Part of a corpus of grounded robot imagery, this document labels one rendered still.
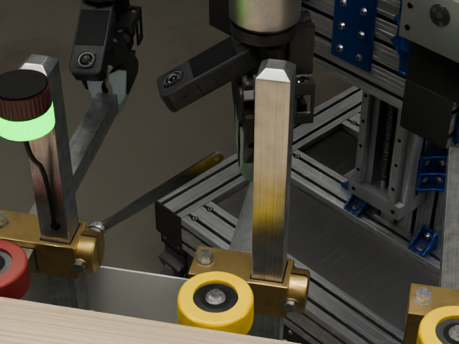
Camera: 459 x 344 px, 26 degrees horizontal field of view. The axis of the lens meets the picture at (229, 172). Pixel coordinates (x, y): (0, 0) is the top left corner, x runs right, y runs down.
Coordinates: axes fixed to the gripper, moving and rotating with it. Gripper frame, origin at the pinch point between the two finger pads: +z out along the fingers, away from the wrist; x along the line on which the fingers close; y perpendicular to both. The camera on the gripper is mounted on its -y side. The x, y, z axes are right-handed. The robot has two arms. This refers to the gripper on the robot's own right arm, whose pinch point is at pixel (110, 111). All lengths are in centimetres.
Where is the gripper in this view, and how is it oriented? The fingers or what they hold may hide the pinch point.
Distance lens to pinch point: 146.1
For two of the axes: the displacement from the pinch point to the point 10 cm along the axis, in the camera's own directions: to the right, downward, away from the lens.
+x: -9.8, -1.3, 1.6
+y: 2.1, -6.1, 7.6
